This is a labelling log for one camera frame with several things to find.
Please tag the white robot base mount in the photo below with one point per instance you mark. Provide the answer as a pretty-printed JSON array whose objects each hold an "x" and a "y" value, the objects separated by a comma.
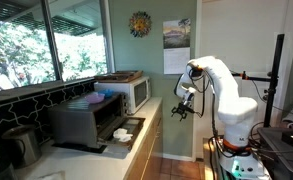
[{"x": 242, "y": 166}]

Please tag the wooden serving tray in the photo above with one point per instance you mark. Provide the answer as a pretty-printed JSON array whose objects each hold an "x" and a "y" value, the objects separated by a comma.
[{"x": 119, "y": 76}]

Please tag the crumpled white cloth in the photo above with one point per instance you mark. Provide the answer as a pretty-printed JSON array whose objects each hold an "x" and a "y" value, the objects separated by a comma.
[{"x": 122, "y": 135}]

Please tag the black clamp arm orange joint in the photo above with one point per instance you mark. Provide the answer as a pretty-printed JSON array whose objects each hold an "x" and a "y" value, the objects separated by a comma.
[{"x": 252, "y": 78}]

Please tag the white door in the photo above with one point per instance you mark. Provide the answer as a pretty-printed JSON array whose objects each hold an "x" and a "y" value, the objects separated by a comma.
[{"x": 246, "y": 33}]

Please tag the colourful sun wall ornament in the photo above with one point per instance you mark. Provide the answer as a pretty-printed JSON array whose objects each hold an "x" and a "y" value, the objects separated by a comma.
[{"x": 140, "y": 24}]

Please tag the white microwave oven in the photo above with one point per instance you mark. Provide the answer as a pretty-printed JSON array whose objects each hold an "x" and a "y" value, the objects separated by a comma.
[{"x": 119, "y": 91}]

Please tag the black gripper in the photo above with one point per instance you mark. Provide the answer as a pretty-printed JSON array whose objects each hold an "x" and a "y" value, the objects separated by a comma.
[{"x": 187, "y": 106}]

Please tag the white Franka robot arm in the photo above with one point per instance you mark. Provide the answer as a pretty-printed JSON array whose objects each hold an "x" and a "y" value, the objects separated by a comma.
[{"x": 232, "y": 106}]

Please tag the large kitchen window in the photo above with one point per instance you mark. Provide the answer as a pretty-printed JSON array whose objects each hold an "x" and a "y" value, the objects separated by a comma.
[{"x": 19, "y": 50}]

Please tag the flat black mat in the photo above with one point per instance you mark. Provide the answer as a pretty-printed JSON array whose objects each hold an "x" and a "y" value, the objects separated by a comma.
[{"x": 76, "y": 148}]

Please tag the black camera stand pole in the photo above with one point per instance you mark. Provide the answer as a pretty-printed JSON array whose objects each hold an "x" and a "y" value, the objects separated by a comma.
[{"x": 274, "y": 73}]

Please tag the wide wooden drawer front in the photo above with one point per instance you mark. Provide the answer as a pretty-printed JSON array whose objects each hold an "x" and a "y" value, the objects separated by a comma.
[{"x": 144, "y": 150}]

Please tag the black equipment case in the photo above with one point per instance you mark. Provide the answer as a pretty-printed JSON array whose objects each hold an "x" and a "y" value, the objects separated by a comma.
[{"x": 279, "y": 156}]

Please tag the wall calendar with landscape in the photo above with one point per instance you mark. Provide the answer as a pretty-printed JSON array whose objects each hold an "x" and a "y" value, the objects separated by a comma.
[{"x": 176, "y": 43}]

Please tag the blue plastic bowl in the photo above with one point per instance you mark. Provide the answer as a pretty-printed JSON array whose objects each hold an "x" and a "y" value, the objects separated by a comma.
[{"x": 108, "y": 92}]

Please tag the stainless steel kettle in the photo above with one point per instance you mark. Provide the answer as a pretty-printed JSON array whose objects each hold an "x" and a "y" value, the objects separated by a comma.
[{"x": 21, "y": 146}]

